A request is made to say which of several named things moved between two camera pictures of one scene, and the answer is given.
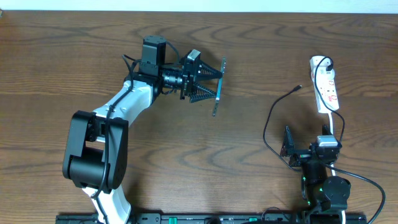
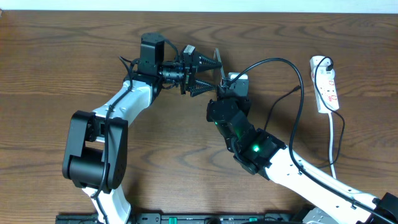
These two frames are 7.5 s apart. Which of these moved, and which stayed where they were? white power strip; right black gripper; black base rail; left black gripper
Moved: left black gripper; right black gripper
Stayed: white power strip; black base rail
